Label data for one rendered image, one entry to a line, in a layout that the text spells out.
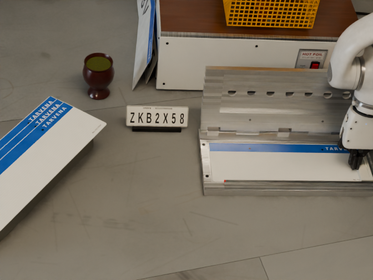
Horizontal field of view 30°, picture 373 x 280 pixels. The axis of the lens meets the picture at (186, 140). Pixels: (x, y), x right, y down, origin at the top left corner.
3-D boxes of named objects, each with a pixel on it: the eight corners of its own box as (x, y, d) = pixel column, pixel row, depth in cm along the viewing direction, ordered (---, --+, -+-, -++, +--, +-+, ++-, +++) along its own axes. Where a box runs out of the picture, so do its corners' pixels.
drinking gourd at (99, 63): (78, 99, 187) (77, 68, 179) (89, 79, 193) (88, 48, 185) (108, 106, 187) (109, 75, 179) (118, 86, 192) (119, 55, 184)
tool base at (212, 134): (203, 195, 168) (205, 185, 166) (197, 133, 182) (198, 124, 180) (379, 196, 173) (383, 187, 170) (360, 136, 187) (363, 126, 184)
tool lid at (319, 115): (206, 69, 168) (205, 65, 170) (199, 135, 178) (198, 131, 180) (381, 74, 173) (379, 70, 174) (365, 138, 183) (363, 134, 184)
